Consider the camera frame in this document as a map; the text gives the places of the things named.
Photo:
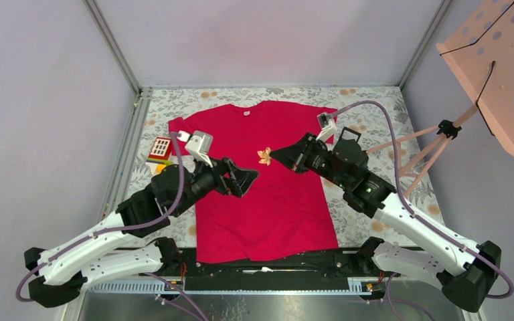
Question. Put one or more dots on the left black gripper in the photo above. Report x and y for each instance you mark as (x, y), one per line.
(239, 181)

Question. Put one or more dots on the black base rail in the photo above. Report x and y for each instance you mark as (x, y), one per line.
(347, 262)

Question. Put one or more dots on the pink perforated music stand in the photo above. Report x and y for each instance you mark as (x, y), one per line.
(480, 54)

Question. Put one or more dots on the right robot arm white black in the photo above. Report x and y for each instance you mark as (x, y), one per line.
(461, 268)

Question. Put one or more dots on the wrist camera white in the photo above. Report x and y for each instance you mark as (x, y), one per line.
(198, 145)
(328, 126)

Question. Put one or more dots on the orange glitter brooch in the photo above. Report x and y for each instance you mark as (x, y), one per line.
(264, 155)

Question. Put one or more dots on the silver slotted cable duct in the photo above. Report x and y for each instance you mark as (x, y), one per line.
(239, 285)

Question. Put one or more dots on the red toy block house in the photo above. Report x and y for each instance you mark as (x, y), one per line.
(159, 154)

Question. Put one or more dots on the black brooch box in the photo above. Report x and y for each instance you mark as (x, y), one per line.
(349, 134)

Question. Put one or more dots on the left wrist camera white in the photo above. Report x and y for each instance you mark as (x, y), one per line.
(198, 145)

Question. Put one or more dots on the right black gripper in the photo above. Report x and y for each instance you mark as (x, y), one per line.
(296, 155)

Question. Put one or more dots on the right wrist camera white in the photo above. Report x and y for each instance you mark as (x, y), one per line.
(328, 126)

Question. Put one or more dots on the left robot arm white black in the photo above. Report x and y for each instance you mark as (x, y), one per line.
(116, 246)

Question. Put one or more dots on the red t-shirt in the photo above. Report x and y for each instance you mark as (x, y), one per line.
(283, 213)

